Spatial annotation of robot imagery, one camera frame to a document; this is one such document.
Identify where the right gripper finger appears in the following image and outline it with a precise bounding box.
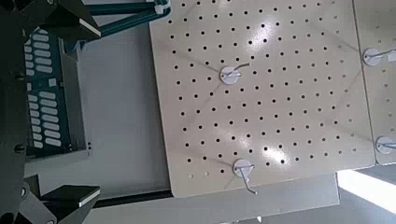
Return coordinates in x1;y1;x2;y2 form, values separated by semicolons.
18;0;102;43
18;185;102;224

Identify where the grey plastic tool crate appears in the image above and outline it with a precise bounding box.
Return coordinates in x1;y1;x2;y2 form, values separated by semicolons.
22;26;93;159

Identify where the white metal pegboard hook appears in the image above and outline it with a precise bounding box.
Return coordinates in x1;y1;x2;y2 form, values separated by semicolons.
232;158;259;196
219;63;251;86
375;135;396;156

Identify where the beige perforated pegboard panel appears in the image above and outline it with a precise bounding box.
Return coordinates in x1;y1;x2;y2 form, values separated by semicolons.
148;0;377;199

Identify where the white hook with label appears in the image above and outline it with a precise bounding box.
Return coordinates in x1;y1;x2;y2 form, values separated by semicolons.
362;46;396;67

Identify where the beige pegboard panel with hooks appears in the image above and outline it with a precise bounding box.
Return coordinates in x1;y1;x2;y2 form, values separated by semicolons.
353;0;396;165

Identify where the teal crate carry handle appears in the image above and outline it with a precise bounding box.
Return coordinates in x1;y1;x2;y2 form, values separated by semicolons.
65;0;172;53

